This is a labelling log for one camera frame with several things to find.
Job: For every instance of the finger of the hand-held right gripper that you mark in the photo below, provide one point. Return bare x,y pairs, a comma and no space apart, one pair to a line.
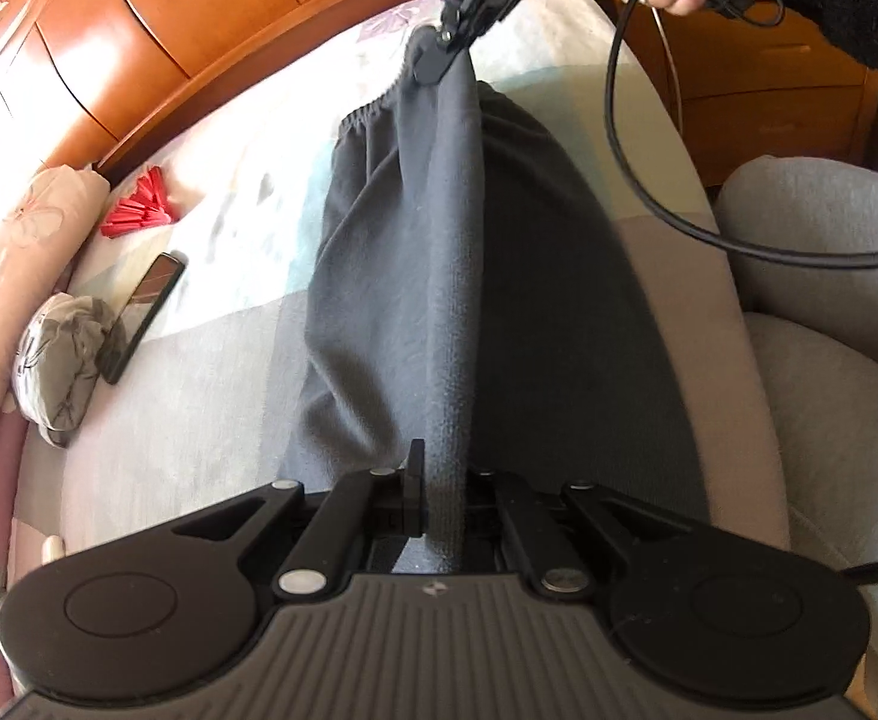
431,60

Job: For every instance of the grey-green bundled cloth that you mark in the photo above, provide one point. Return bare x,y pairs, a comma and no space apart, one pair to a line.
60,360

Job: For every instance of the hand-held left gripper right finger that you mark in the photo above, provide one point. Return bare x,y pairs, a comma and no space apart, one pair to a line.
529,540

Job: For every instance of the dark grey pants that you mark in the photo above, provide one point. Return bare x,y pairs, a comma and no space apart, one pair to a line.
521,277

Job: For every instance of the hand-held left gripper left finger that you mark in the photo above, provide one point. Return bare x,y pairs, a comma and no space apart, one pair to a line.
413,495

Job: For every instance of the red folding fan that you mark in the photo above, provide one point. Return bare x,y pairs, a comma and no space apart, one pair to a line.
139,206

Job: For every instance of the orange wooden headboard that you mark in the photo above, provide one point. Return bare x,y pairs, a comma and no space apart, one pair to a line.
184,7

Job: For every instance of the pink floral quilt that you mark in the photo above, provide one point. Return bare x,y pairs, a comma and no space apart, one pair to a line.
4,255

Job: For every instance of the orange wooden nightstand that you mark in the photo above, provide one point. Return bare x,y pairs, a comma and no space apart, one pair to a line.
746,90

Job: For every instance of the black smartphone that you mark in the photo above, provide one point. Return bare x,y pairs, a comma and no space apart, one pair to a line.
143,315

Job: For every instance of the white earbud case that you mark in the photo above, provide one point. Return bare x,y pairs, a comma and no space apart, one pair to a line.
53,549

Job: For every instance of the person's grey trouser leg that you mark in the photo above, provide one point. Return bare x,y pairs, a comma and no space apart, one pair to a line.
844,427
821,202

